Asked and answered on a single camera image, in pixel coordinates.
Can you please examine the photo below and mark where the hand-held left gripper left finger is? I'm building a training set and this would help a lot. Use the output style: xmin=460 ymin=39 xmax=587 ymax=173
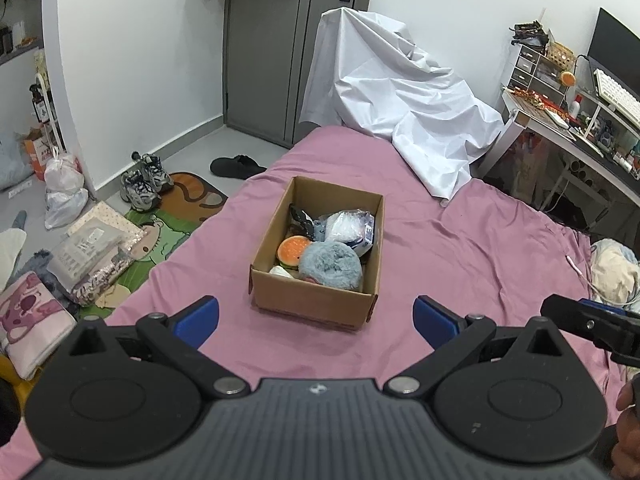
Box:
xmin=62 ymin=296 xmax=252 ymax=397

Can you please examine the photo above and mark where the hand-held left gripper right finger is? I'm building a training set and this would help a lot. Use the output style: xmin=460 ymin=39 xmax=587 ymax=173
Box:
xmin=384 ymin=295 xmax=571 ymax=397

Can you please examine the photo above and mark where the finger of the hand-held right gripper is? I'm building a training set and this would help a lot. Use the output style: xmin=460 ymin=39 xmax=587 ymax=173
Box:
xmin=541 ymin=294 xmax=640 ymax=368

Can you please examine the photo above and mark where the blue tissue packet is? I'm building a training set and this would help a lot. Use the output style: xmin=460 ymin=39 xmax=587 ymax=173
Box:
xmin=350 ymin=212 xmax=377 ymax=257

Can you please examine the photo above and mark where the brown cardboard box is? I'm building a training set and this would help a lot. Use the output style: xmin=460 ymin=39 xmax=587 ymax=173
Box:
xmin=248 ymin=176 xmax=385 ymax=331

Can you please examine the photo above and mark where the grey fluffy slipper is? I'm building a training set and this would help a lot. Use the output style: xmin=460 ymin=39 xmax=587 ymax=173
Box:
xmin=298 ymin=241 xmax=363 ymax=291

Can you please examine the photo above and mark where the clear bag of white stuffing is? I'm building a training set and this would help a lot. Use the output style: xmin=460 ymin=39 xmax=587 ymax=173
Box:
xmin=325 ymin=210 xmax=368 ymax=246

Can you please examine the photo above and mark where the black toy with studs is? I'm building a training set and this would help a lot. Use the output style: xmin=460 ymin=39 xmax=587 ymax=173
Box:
xmin=289 ymin=205 xmax=326 ymax=241

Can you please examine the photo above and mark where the person's right hand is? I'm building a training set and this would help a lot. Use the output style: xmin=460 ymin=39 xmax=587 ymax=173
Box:
xmin=611 ymin=374 xmax=640 ymax=480

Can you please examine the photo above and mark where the floral blanket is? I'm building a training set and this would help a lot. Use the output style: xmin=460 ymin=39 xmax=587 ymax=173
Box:
xmin=590 ymin=240 xmax=640 ymax=306

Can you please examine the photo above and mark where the cartoon floor rug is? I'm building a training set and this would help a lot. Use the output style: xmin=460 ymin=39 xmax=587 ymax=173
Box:
xmin=95 ymin=172 xmax=228 ymax=306

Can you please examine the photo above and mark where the orange burger plush toy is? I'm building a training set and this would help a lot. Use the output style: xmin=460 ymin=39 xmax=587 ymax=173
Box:
xmin=277 ymin=236 xmax=313 ymax=271

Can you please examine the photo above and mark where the clear packaged cloth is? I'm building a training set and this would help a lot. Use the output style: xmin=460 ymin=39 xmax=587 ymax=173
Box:
xmin=47 ymin=227 xmax=133 ymax=306

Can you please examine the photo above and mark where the grey sneaker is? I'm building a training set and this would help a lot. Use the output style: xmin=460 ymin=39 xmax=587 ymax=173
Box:
xmin=131 ymin=151 xmax=175 ymax=193
xmin=119 ymin=169 xmax=162 ymax=212

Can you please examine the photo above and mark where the black slipper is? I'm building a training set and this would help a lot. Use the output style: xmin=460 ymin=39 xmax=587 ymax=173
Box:
xmin=210 ymin=155 xmax=268 ymax=180

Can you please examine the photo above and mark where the pink cartoon cushion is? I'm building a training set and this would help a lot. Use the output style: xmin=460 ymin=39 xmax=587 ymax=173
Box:
xmin=0 ymin=271 xmax=76 ymax=381

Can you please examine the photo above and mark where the white plastic bag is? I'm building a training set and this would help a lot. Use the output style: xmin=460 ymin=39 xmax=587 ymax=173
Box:
xmin=44 ymin=152 xmax=90 ymax=230

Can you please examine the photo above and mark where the white draped sheet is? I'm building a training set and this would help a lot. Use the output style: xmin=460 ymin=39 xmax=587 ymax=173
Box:
xmin=298 ymin=7 xmax=505 ymax=201

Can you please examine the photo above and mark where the white desk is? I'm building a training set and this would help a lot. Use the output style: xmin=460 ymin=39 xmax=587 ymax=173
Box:
xmin=475 ymin=87 xmax=640 ymax=241

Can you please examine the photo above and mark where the orange carton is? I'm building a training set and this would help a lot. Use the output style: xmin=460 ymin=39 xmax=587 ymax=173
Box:
xmin=22 ymin=130 xmax=57 ymax=181

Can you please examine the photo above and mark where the white keyboard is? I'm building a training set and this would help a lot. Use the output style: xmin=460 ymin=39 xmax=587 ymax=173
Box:
xmin=594 ymin=69 xmax=640 ymax=128

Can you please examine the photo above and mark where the grey drawer organizer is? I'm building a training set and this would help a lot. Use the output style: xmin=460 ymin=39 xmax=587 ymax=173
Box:
xmin=510 ymin=42 xmax=566 ymax=103

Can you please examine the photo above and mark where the grey door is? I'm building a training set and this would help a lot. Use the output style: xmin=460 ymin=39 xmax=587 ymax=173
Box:
xmin=222 ymin=0 xmax=378 ymax=148

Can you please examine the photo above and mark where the wicker basket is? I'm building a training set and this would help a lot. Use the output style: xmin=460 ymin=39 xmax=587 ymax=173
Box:
xmin=546 ymin=42 xmax=575 ymax=67

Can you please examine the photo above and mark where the black monitor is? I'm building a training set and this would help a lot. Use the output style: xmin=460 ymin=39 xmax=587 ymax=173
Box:
xmin=587 ymin=7 xmax=640 ymax=111

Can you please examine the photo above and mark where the white charging cable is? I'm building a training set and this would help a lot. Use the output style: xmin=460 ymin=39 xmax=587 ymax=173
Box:
xmin=565 ymin=255 xmax=626 ymax=306

